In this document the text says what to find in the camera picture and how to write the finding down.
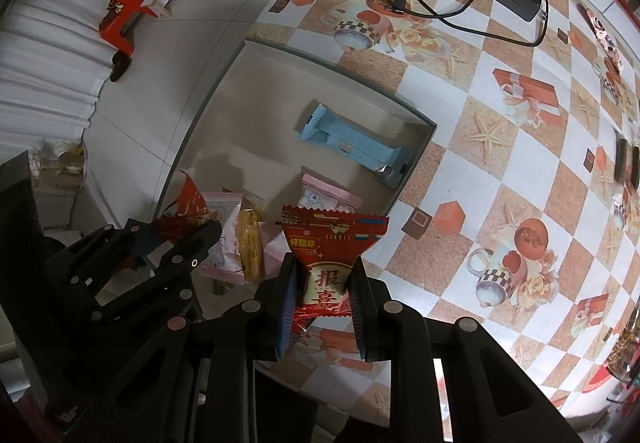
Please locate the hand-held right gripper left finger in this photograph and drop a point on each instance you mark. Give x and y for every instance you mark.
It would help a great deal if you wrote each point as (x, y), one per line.
(287, 308)

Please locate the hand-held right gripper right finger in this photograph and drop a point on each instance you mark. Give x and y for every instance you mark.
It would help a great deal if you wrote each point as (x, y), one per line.
(359, 328)

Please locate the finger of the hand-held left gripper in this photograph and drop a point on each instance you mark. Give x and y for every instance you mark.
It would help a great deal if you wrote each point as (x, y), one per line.
(200, 243)
(147, 240)

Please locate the white pink snack packet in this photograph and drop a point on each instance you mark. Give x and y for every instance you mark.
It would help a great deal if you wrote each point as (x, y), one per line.
(225, 233)

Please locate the red candy packet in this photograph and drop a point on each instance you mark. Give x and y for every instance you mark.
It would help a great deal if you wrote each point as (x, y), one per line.
(187, 205)
(325, 243)

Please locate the yellow snack packet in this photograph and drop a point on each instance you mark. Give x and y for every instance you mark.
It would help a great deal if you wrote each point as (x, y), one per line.
(250, 243)

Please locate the grey cardboard box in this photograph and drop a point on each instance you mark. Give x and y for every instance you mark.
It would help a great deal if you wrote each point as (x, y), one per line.
(260, 123)

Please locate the light blue snack packet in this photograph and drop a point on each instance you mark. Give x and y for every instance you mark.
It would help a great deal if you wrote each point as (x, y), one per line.
(350, 143)

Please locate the brown corrugated cup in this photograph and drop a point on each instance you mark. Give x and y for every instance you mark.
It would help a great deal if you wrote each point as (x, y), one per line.
(69, 178)

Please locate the white paper cup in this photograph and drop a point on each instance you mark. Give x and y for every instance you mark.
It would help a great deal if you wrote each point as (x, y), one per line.
(61, 150)

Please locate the dark shoe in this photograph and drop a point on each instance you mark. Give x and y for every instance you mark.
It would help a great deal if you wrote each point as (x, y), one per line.
(120, 68)

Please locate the white pleated cloth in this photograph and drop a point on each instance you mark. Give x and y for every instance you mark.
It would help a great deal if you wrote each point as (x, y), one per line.
(45, 48)

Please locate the red plastic stool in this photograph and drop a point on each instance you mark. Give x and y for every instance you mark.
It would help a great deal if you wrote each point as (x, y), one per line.
(120, 8)

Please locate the dark brown packet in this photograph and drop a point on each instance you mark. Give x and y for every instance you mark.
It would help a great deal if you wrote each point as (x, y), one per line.
(622, 163)

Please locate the pink patterned packet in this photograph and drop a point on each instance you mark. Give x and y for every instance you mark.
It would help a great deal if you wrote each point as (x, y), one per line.
(607, 43)

